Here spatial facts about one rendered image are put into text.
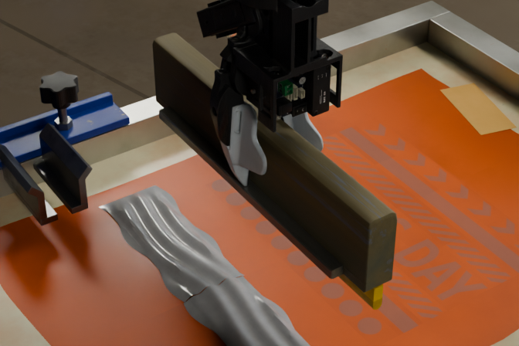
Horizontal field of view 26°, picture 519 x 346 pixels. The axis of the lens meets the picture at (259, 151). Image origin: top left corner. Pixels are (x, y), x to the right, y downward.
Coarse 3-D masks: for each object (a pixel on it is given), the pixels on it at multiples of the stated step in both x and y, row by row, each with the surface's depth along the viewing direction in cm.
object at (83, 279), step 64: (320, 128) 133; (448, 128) 133; (128, 192) 123; (192, 192) 123; (0, 256) 115; (64, 256) 115; (128, 256) 115; (256, 256) 115; (64, 320) 107; (128, 320) 107
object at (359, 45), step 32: (352, 32) 145; (384, 32) 145; (416, 32) 148; (448, 32) 146; (480, 32) 145; (352, 64) 144; (480, 64) 142; (512, 64) 139; (512, 96) 139; (128, 128) 128; (160, 128) 131; (32, 160) 123; (96, 160) 128; (0, 192) 122
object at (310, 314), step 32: (512, 160) 128; (480, 192) 123; (512, 192) 123; (256, 288) 111; (288, 288) 111; (512, 288) 111; (160, 320) 107; (192, 320) 107; (320, 320) 107; (448, 320) 107; (480, 320) 107; (512, 320) 107
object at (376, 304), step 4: (340, 276) 98; (344, 276) 98; (344, 280) 98; (348, 280) 97; (348, 284) 98; (352, 284) 97; (352, 288) 97; (356, 288) 97; (356, 292) 97; (360, 292) 96; (360, 296) 96; (364, 296) 96; (368, 300) 95; (376, 300) 95; (380, 300) 95; (368, 304) 96; (372, 304) 95; (376, 304) 95; (380, 304) 96; (376, 308) 96
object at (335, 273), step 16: (160, 112) 114; (176, 128) 112; (192, 128) 112; (192, 144) 110; (208, 144) 110; (208, 160) 108; (224, 160) 107; (224, 176) 106; (240, 192) 104; (256, 192) 103; (256, 208) 103; (272, 208) 101; (288, 224) 100; (304, 240) 98; (320, 256) 96; (336, 272) 95
